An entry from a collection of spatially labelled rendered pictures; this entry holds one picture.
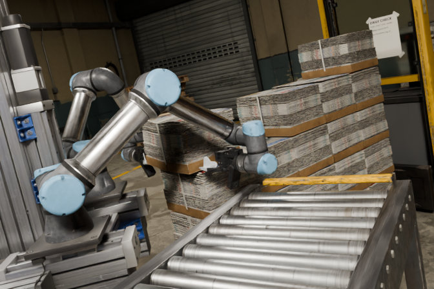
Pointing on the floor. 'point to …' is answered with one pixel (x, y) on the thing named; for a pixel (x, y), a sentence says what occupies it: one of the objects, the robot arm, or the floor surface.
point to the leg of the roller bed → (415, 264)
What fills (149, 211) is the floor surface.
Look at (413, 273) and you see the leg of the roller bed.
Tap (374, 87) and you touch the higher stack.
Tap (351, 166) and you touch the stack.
